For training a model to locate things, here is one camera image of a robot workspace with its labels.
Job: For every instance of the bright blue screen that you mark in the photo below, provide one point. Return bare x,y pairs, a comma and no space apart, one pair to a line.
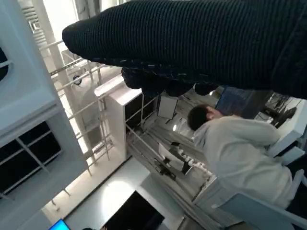
58,225

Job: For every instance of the grey chair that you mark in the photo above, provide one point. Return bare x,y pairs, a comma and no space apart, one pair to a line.
251,210

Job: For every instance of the person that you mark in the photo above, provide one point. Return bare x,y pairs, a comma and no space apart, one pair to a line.
239,153

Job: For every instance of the dark blue monitor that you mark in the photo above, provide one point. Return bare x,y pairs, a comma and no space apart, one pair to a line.
230,100

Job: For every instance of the white ceiling light panel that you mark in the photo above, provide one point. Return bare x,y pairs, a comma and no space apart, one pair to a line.
167,107

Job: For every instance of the white desk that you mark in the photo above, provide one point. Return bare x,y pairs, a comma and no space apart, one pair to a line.
292,134

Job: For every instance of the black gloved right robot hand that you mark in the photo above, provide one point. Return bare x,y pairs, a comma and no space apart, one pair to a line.
192,43

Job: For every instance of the black screen monitor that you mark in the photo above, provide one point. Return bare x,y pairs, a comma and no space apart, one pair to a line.
134,213

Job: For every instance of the grey partition with dark panes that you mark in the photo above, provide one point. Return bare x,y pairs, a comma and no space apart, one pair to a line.
24,72

